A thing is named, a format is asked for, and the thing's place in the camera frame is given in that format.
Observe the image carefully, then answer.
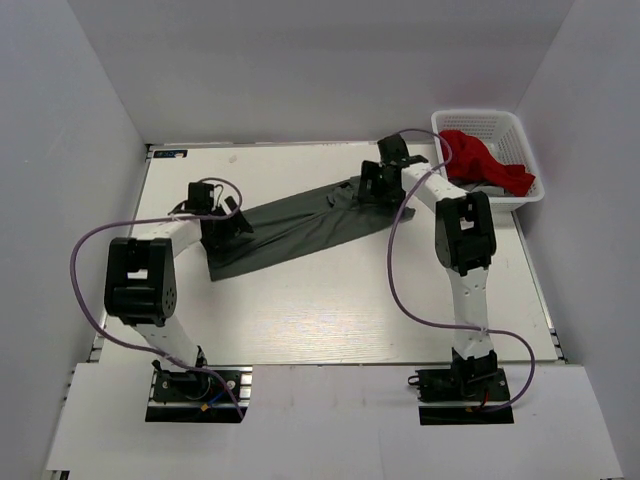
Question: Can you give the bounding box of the blue table label sticker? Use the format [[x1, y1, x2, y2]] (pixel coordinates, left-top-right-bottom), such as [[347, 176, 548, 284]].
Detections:
[[153, 149, 188, 159]]

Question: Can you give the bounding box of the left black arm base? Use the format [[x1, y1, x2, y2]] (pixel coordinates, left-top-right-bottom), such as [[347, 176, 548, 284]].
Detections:
[[145, 361, 253, 424]]

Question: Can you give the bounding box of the white plastic laundry basket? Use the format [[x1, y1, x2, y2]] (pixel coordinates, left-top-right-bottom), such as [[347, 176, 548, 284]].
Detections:
[[431, 109, 545, 212]]

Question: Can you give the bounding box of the red t shirt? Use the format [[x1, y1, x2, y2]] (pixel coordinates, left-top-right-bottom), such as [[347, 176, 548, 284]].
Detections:
[[440, 130, 536, 197]]

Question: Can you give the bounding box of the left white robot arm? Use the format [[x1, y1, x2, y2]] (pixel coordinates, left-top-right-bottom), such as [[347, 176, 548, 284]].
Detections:
[[104, 177, 253, 399]]

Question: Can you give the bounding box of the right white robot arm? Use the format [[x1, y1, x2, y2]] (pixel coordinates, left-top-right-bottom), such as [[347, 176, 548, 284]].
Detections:
[[358, 134, 497, 360]]

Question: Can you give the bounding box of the light grey t shirt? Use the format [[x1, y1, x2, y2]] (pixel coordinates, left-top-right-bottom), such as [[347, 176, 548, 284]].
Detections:
[[459, 182, 510, 197]]

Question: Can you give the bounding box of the dark grey t shirt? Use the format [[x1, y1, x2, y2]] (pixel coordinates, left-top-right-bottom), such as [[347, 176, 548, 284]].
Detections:
[[206, 177, 399, 282]]

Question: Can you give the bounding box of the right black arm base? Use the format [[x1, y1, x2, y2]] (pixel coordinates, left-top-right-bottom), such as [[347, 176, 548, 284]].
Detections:
[[407, 368, 514, 426]]

